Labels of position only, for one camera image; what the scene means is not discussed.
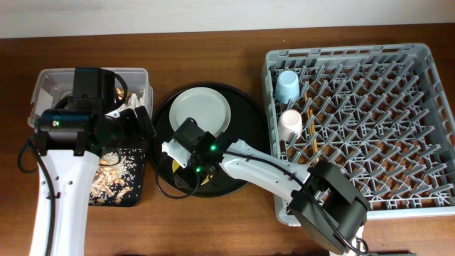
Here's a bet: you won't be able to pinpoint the yellow bowl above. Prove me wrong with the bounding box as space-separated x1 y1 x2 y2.
171 160 213 187

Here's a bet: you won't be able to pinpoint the white tissue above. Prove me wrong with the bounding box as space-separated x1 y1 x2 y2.
106 93 145 117

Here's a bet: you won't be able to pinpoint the grey round plate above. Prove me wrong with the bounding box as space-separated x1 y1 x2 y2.
169 87 231 137

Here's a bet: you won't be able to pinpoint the food scraps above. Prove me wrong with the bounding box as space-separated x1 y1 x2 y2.
90 149 145 206

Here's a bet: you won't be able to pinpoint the pink cup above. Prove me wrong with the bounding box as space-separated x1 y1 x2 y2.
278 110 303 142

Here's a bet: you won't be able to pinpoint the light blue cup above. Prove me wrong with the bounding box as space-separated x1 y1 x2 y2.
274 70 300 104

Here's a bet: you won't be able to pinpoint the wooden chopstick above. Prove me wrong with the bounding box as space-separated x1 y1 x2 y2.
304 92 320 164
304 92 315 136

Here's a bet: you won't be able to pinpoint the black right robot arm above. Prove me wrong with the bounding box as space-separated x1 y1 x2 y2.
161 118 370 255

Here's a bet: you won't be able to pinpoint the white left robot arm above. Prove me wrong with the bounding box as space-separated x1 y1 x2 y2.
26 68 155 255

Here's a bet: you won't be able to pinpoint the clear plastic waste bin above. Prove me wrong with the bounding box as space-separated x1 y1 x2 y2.
28 68 154 128

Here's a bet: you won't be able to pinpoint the grey plastic dishwasher rack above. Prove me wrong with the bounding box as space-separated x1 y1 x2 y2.
262 43 454 220

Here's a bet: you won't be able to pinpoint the gold foil wrapper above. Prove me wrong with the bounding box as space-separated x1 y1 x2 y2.
116 87 124 102

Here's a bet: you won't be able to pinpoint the black round tray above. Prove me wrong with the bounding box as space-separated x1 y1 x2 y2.
149 82 270 193

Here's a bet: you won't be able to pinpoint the black rectangular tray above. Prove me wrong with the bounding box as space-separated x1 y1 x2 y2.
87 147 148 208

